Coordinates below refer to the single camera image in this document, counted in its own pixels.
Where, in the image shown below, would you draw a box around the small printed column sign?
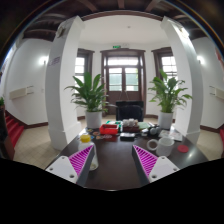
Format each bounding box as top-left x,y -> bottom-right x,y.
47,56 -> 62,67

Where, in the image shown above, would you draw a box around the red box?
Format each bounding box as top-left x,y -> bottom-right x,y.
99,123 -> 120,136

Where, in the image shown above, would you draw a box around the white wall radiator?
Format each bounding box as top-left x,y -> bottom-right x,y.
8,85 -> 36,101
208,85 -> 224,102

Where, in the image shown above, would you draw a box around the red carpeted stairs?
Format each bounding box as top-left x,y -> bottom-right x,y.
4,111 -> 25,148
218,127 -> 224,145

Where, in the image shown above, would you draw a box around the flat round red coaster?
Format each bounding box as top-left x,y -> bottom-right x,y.
176,144 -> 190,154

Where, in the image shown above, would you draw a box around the green notebook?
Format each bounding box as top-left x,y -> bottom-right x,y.
137,121 -> 151,131

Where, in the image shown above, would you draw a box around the flat black case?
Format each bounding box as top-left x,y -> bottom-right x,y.
119,132 -> 137,141

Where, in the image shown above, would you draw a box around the black chair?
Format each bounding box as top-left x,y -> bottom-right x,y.
115,100 -> 145,122

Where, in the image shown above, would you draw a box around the grey headphones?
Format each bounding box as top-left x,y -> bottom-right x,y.
146,124 -> 163,137

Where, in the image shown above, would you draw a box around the dark wooden glazed double door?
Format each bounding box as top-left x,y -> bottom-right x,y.
100,48 -> 148,116

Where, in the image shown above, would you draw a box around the colourful printed plastic sheet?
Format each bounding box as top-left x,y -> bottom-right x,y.
84,127 -> 113,141

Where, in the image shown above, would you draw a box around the white speckled mug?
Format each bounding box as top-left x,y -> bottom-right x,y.
146,136 -> 176,158

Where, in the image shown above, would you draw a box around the leafy plant in white pot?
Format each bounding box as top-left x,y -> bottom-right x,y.
147,69 -> 193,131
64,71 -> 110,130

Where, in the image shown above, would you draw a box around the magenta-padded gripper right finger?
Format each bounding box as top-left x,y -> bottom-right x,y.
131,144 -> 181,187

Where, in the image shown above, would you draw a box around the dark-framed window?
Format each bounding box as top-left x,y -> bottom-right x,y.
74,48 -> 96,118
151,46 -> 179,82

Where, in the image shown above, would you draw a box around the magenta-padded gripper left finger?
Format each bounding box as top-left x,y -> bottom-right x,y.
45,144 -> 97,187

